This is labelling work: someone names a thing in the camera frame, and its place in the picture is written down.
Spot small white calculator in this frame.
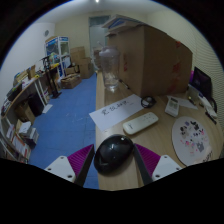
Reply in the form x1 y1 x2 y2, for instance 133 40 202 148
164 96 181 118

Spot blue white glass cabinet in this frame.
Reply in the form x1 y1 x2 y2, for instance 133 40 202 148
44 35 72 78

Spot large cardboard box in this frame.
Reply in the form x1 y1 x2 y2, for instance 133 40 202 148
105 24 194 98

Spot grey door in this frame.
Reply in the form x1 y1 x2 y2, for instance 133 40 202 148
88 15 111 59

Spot black computer mouse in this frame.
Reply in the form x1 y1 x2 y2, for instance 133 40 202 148
93 133 135 175

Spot plain white paper sheet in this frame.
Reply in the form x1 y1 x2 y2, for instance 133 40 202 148
166 95 199 111

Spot stacked cardboard boxes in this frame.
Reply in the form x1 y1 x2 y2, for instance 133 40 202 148
69 45 95 80

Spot wooden desk with clutter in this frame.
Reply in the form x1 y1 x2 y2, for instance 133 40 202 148
1 63 63 118

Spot round white printed mouse pad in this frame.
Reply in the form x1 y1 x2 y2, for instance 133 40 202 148
171 115 214 167

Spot brown cardboard box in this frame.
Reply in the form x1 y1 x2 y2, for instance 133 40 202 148
13 100 34 124

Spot black metal stand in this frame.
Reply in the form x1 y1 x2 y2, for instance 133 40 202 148
40 55 63 99

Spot white paper sheet with writing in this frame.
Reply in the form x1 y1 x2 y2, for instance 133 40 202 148
88 93 144 132

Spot shelf unit with books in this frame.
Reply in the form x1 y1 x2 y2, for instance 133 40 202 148
0 114 39 164

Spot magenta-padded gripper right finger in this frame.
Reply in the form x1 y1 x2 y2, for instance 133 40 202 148
133 143 183 186

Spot black bin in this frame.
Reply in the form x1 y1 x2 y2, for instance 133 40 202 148
27 92 44 117

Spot open cardboard box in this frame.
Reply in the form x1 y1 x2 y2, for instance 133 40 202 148
59 73 82 90

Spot white remote control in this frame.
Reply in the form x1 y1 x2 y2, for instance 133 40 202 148
122 111 160 136

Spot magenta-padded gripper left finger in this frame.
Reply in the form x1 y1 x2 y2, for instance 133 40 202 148
43 143 96 188

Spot dark screen monitor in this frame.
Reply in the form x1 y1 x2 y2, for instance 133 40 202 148
189 66 213 101

